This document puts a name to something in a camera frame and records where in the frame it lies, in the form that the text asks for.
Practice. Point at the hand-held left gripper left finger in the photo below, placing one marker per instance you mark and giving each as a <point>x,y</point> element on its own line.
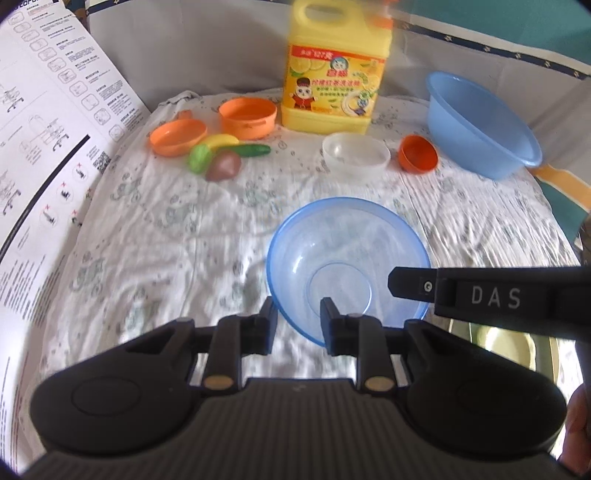
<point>269,323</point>

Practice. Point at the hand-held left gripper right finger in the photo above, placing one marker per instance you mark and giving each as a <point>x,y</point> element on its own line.
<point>328,323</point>

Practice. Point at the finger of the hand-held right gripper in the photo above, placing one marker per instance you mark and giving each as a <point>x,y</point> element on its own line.
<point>413,284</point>

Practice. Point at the clear blue bowl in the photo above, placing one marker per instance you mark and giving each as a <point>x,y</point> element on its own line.
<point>341,249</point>

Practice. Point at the small orange bowl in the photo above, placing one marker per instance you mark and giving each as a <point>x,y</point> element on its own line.
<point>418,154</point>

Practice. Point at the clear plastic bowl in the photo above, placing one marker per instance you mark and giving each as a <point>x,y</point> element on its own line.
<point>355,159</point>

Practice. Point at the person's right hand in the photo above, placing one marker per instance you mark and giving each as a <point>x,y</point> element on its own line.
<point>581,415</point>

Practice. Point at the white cat print cloth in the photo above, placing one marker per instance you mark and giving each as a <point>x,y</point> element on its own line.
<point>184,230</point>

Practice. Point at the brown toy vegetable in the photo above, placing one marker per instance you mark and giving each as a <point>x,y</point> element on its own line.
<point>224,166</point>

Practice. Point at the blue plastic basin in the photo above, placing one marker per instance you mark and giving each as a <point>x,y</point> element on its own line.
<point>480,134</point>

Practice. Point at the green toy cucumber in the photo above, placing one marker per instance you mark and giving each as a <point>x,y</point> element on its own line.
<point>251,150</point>

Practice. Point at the green toy vegetable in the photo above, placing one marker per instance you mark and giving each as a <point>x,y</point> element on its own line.
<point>199,158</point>

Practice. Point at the yellow toy banana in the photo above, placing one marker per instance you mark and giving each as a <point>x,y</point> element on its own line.
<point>221,141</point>

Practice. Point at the orange toy pot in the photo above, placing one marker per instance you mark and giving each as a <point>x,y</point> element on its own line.
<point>247,117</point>

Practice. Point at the orange toy pan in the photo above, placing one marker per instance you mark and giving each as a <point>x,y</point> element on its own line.
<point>175,136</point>

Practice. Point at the yellow dish soap bottle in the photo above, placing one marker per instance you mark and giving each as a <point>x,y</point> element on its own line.
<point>337,69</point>

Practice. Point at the white printed cardboard sheet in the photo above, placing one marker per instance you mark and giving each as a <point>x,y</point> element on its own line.
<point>46,115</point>

